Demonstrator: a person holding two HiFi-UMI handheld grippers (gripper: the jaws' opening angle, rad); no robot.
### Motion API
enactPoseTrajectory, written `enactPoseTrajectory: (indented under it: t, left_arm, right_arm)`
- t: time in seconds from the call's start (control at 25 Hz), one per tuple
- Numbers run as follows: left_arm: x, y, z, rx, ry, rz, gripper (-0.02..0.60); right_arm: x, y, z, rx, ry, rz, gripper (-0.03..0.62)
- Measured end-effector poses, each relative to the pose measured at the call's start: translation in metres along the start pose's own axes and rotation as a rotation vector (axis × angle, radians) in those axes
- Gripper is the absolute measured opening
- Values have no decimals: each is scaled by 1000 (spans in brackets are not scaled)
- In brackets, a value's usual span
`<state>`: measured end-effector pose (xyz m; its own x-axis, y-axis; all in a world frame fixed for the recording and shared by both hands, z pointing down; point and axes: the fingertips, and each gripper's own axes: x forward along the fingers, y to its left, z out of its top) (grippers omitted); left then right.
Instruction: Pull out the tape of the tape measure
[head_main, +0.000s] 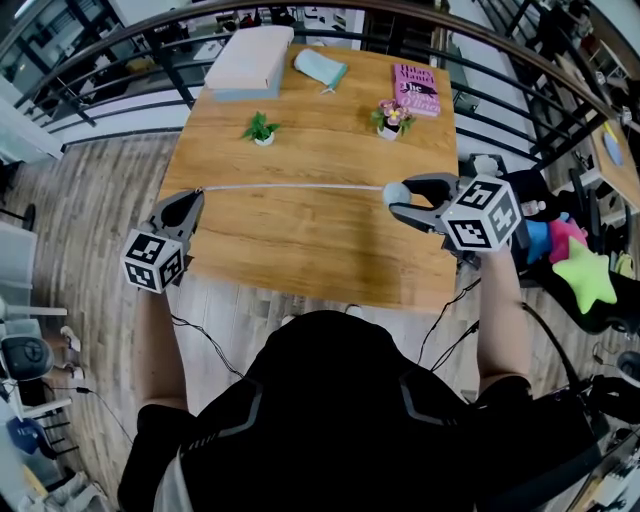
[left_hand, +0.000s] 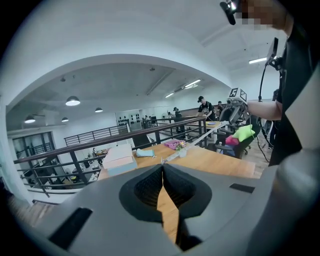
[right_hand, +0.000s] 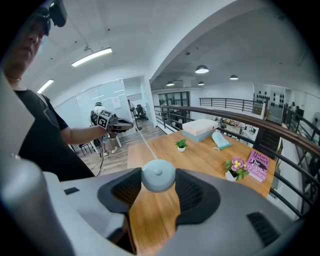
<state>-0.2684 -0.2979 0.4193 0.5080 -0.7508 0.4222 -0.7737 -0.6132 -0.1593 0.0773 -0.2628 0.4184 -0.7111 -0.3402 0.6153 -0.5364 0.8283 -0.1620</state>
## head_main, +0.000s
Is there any pink book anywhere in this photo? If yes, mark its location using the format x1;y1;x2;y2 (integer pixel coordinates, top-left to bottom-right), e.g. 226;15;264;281
392;62;443;120

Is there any small green potted plant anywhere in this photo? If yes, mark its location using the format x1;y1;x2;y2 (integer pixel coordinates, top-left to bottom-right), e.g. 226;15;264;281
240;111;281;148

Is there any round pale blue tape measure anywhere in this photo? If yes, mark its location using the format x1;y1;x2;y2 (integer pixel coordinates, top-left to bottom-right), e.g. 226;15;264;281
193;181;414;207

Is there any thick black cable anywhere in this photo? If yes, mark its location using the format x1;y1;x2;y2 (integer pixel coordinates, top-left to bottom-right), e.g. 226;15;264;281
519;302;586;396

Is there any small wooden side table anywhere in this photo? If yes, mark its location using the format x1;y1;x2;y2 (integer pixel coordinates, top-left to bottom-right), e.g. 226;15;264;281
589;119;640;211

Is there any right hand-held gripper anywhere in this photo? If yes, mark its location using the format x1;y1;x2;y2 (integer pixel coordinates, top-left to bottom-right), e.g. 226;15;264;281
388;172;525;271

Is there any wooden table with white legs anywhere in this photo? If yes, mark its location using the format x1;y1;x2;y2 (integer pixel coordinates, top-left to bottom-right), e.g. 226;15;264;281
158;43;460;315

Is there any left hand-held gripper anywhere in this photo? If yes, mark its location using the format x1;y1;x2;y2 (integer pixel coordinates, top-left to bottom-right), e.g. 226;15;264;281
120;188;207;296

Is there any flat pink box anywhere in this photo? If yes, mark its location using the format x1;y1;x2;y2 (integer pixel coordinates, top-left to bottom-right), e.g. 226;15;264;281
203;24;295;91

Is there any person's black shirt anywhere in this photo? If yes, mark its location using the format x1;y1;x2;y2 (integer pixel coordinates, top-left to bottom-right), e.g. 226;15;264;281
117;309;489;512

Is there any black pack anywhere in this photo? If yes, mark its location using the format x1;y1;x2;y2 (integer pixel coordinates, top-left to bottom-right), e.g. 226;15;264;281
474;384;609;512

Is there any pink flower potted plant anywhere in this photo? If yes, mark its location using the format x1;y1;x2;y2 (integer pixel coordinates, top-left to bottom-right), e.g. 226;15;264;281
369;98;417;142

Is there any black office chair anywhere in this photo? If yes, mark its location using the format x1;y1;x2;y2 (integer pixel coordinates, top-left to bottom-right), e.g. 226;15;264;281
459;167;640;336

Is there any person's right forearm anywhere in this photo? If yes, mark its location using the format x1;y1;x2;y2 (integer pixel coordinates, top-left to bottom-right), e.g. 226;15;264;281
474;247;532;396

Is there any black bin with white paper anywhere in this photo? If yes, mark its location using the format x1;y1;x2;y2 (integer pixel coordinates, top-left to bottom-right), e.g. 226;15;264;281
467;153;506;179

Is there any thin black cable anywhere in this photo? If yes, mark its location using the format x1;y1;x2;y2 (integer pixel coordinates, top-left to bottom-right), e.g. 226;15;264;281
169;313;246;379
417;277;482;371

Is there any pale blue drawstring pouch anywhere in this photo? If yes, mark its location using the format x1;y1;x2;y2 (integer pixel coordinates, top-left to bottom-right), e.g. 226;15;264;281
293;47;349;96

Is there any pink pillow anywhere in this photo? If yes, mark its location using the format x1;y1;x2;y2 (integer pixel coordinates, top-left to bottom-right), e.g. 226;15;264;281
547;212;589;264

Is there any round blue disc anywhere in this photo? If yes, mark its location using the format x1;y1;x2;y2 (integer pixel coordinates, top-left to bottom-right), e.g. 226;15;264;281
602;132;625;168

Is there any flat pale blue box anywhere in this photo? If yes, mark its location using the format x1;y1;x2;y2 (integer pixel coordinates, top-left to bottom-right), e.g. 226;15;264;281
213;74;284;104

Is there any blue pillow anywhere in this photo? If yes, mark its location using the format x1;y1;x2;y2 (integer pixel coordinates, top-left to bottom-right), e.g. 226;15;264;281
524;219;554;264

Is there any person's left forearm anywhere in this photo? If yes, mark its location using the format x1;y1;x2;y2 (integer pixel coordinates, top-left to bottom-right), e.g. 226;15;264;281
134;284;194;416

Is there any green star pillow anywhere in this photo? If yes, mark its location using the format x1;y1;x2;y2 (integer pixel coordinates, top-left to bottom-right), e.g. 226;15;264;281
552;237;619;315

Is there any black floor cable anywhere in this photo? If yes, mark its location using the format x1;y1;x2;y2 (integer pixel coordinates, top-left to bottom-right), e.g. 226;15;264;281
74;386;135;445

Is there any black railing with wooden handrail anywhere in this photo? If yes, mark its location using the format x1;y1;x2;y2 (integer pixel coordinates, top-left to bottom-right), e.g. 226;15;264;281
9;0;616;171

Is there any round black device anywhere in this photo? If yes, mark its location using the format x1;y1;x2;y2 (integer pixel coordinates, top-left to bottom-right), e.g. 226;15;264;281
0;335;55;382

